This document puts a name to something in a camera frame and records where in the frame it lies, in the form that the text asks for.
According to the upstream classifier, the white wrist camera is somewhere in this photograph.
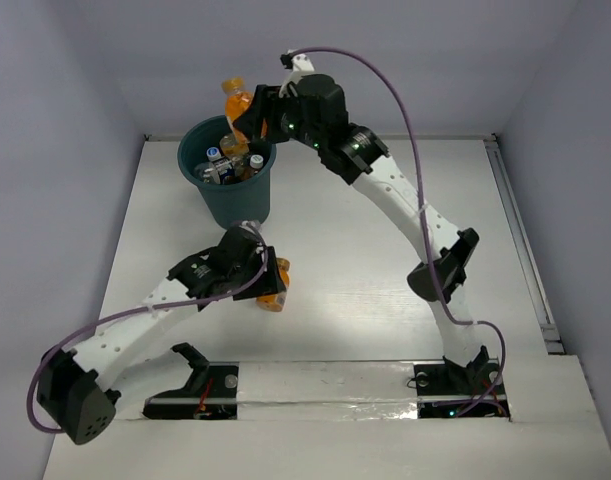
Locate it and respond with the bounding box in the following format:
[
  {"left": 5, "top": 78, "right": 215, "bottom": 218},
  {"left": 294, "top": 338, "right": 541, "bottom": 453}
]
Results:
[
  {"left": 238, "top": 220, "right": 262, "bottom": 238},
  {"left": 279, "top": 50, "right": 315, "bottom": 97}
]

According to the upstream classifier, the small orange juice bottle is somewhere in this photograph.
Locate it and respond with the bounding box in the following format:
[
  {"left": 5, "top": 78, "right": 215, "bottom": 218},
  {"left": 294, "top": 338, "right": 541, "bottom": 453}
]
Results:
[{"left": 256, "top": 258, "right": 290, "bottom": 313}]

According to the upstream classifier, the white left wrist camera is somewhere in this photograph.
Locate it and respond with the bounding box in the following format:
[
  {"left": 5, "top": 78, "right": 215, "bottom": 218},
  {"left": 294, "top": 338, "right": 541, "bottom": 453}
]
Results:
[{"left": 238, "top": 220, "right": 262, "bottom": 238}]

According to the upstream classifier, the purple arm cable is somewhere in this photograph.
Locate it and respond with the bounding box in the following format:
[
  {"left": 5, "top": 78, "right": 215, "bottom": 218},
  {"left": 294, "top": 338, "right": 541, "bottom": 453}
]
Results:
[
  {"left": 289, "top": 47, "right": 506, "bottom": 419},
  {"left": 27, "top": 222, "right": 270, "bottom": 434}
]

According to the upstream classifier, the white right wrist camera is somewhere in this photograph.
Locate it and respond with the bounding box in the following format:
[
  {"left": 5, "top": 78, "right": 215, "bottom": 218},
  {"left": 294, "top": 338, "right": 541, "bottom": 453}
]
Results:
[{"left": 279, "top": 50, "right": 315, "bottom": 97}]

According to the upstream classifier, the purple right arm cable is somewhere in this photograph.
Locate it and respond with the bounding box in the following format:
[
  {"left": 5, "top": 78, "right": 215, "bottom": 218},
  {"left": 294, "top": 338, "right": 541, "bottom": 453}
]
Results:
[{"left": 289, "top": 47, "right": 506, "bottom": 419}]

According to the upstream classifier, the dark teal plastic bin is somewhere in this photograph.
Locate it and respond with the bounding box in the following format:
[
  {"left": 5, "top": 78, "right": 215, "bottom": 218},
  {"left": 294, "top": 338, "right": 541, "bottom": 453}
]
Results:
[{"left": 177, "top": 115, "right": 276, "bottom": 229}]

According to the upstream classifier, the long orange label bottle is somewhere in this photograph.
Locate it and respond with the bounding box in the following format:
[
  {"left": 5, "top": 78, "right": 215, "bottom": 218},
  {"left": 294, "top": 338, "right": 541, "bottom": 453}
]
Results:
[{"left": 240, "top": 154, "right": 264, "bottom": 181}]

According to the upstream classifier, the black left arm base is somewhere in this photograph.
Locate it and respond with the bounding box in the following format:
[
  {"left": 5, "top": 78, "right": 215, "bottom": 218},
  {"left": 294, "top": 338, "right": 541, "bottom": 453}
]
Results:
[{"left": 142, "top": 342, "right": 240, "bottom": 420}]

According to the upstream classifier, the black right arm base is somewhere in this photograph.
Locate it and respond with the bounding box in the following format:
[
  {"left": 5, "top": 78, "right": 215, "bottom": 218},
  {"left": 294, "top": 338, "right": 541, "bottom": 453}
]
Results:
[{"left": 406, "top": 347, "right": 510, "bottom": 419}]

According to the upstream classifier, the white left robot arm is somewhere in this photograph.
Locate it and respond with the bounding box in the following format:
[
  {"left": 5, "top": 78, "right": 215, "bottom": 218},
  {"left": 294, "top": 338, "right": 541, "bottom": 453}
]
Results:
[{"left": 26, "top": 220, "right": 286, "bottom": 445}]

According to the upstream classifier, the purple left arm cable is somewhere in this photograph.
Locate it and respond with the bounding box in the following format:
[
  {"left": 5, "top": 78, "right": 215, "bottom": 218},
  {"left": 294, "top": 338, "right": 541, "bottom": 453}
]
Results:
[{"left": 27, "top": 222, "right": 270, "bottom": 434}]

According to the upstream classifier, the small clear blue-label bottle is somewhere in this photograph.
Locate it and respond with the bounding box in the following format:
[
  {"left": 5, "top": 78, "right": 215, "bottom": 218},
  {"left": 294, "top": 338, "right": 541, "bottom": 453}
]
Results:
[{"left": 206, "top": 147, "right": 235, "bottom": 185}]

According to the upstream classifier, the small orange patterned bottle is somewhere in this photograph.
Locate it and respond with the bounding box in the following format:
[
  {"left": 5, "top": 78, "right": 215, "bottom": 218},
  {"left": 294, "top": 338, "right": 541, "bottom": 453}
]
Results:
[{"left": 221, "top": 77, "right": 253, "bottom": 144}]

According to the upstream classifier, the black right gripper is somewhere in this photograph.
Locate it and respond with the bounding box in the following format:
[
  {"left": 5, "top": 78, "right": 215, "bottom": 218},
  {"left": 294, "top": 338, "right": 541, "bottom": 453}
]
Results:
[{"left": 233, "top": 83, "right": 325, "bottom": 151}]

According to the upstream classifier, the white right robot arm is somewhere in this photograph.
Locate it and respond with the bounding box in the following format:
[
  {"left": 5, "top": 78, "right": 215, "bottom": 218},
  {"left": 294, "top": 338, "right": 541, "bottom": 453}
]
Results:
[{"left": 226, "top": 74, "right": 482, "bottom": 392}]

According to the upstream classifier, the clear plastic bottle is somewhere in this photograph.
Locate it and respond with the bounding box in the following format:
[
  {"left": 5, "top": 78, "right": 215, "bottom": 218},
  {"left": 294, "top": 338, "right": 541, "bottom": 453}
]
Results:
[{"left": 194, "top": 162, "right": 220, "bottom": 184}]

